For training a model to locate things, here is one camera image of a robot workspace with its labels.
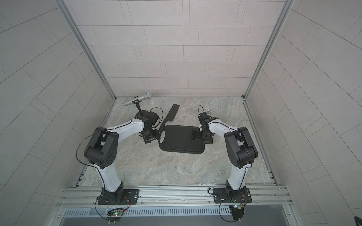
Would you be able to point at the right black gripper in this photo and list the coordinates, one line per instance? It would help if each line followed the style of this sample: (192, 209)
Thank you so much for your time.
(209, 141)

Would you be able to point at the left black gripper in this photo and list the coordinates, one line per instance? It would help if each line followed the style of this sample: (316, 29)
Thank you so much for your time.
(156, 136)

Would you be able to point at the black knife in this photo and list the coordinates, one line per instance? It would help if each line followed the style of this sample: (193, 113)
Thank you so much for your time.
(170, 116)

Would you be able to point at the black cutting board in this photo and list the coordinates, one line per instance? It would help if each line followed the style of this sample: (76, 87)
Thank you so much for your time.
(182, 139)

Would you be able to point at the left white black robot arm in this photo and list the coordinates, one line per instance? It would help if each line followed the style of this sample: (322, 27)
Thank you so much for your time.
(101, 152)

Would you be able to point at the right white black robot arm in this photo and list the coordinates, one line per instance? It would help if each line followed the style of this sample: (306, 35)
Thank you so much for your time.
(240, 149)

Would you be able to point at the right circuit board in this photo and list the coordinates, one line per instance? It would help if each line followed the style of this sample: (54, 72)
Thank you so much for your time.
(237, 212)

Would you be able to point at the left green circuit board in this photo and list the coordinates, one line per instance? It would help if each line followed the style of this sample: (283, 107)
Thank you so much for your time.
(115, 214)

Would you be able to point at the silver microphone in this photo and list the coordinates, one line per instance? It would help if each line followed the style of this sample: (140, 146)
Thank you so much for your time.
(138, 99)

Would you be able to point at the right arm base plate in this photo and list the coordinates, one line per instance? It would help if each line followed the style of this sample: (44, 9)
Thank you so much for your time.
(227, 195)

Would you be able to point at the white slotted cable duct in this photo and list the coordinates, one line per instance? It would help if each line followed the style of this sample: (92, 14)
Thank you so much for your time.
(152, 211)

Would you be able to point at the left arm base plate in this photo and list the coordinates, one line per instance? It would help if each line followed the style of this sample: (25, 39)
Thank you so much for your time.
(119, 197)

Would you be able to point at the aluminium rail frame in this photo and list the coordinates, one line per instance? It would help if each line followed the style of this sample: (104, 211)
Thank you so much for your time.
(151, 196)

